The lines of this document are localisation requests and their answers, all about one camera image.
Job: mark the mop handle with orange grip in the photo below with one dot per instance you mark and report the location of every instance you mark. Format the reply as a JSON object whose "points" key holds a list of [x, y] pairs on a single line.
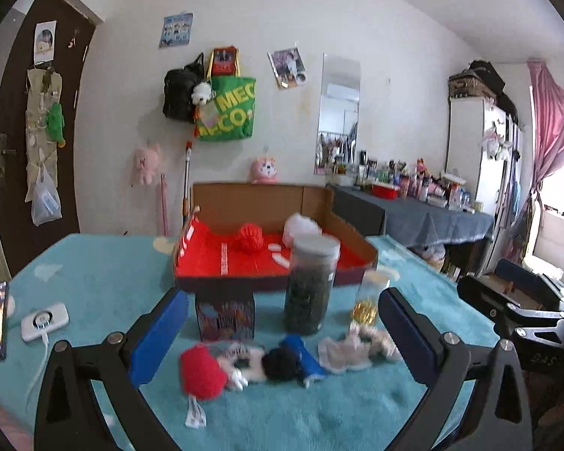
{"points": [[186, 182]]}

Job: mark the photo card on door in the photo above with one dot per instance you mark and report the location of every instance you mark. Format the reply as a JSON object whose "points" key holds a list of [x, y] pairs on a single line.
{"points": [[44, 42]]}

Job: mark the pink stick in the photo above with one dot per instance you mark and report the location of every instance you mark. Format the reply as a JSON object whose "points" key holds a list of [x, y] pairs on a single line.
{"points": [[163, 204]]}

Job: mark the pale pink bunny plush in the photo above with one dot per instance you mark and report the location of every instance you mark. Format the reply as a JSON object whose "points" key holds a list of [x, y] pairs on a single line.
{"points": [[146, 162]]}

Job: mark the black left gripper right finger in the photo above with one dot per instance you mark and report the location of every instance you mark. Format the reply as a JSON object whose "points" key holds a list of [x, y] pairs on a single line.
{"points": [[476, 397]]}

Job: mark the small jar of gold capsules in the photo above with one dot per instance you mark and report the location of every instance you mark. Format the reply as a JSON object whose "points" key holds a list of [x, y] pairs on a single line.
{"points": [[365, 309]]}

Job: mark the white power bank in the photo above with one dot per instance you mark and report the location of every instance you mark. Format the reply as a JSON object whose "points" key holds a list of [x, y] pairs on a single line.
{"points": [[43, 322]]}

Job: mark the blue poster on wall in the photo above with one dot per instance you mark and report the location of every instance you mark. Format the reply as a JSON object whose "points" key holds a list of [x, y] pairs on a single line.
{"points": [[176, 30]]}

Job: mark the red mesh bath pouf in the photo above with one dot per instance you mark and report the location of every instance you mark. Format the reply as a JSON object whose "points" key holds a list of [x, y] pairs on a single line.
{"points": [[250, 238]]}

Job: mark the green dinosaur plush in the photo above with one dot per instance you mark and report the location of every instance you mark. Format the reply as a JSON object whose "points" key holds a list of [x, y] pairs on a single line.
{"points": [[55, 124]]}

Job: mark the photo poster on wall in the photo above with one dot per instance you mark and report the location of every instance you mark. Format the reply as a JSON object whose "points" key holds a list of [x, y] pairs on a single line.
{"points": [[288, 68]]}

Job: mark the pink cat plush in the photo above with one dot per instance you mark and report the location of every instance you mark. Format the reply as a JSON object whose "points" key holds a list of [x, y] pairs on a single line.
{"points": [[263, 171]]}

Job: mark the white mesh bath pouf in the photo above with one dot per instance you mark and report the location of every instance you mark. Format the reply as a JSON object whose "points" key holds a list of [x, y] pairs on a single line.
{"points": [[297, 225]]}

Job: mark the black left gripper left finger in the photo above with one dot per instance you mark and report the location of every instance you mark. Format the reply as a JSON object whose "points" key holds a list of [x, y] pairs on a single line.
{"points": [[68, 415]]}

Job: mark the plastic bag on door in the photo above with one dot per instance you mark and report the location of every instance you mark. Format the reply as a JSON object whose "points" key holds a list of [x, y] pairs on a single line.
{"points": [[45, 204]]}

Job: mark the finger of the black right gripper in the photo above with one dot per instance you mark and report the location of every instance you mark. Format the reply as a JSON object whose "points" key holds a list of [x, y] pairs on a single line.
{"points": [[505, 313]]}

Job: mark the grey cloth covered side table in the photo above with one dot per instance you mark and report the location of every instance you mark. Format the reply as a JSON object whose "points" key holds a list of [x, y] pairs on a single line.
{"points": [[408, 221]]}

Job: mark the black pompom scrunchie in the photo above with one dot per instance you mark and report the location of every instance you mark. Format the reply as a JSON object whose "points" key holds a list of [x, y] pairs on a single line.
{"points": [[281, 365]]}

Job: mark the white plush toy with bow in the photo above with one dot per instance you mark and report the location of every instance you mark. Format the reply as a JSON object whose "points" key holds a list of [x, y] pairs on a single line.
{"points": [[242, 365]]}

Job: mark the red small bag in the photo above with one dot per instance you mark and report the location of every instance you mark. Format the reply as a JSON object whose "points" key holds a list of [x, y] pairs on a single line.
{"points": [[224, 62]]}

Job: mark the black bag on wall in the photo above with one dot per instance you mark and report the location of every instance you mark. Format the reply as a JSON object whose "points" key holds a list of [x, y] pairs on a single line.
{"points": [[179, 84]]}

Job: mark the large jar of dark tea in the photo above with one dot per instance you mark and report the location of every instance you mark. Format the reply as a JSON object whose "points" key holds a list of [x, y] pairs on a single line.
{"points": [[313, 264]]}

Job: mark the red cardboard box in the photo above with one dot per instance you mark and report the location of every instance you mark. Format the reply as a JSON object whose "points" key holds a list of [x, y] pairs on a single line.
{"points": [[207, 255]]}

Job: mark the beige hanging organizer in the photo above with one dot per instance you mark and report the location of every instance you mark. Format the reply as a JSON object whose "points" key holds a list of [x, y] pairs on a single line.
{"points": [[43, 90]]}

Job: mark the dark printed box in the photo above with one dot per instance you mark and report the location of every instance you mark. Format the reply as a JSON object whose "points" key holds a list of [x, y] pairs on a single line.
{"points": [[224, 314]]}

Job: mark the green tote bag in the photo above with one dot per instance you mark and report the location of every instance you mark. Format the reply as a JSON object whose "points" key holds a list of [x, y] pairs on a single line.
{"points": [[230, 114]]}

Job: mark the wall mirror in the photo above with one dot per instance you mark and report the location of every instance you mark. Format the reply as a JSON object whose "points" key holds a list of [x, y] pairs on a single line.
{"points": [[340, 98]]}

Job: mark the cream crochet scrunchie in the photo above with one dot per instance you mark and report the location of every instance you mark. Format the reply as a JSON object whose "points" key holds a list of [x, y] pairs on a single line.
{"points": [[377, 341]]}

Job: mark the white wardrobe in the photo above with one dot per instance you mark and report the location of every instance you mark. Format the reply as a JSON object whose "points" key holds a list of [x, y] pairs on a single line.
{"points": [[479, 150]]}

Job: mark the white puppy plush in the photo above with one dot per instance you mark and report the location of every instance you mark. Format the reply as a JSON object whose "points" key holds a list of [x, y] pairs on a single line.
{"points": [[202, 94]]}

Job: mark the pink curtain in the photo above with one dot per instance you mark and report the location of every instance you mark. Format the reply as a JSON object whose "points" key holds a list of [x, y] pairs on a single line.
{"points": [[548, 104]]}

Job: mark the blue cloth piece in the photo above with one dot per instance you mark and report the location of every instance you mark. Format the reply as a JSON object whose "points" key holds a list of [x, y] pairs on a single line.
{"points": [[310, 371]]}

